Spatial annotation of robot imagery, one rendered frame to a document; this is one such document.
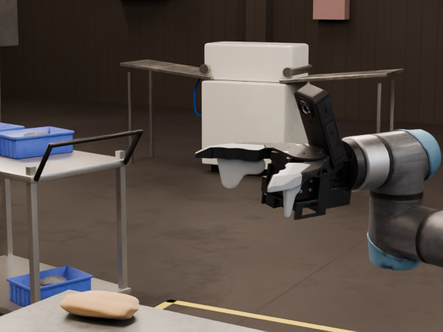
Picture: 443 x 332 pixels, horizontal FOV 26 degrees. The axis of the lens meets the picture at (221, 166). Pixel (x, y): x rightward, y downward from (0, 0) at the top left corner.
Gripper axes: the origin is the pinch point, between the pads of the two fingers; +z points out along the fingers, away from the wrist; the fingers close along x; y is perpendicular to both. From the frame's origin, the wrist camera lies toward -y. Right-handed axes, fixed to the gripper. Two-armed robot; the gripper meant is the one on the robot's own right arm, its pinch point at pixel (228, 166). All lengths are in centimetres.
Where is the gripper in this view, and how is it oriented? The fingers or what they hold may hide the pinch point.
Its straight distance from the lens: 117.2
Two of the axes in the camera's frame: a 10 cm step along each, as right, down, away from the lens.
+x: -5.8, -2.8, 7.6
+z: -8.1, 1.1, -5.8
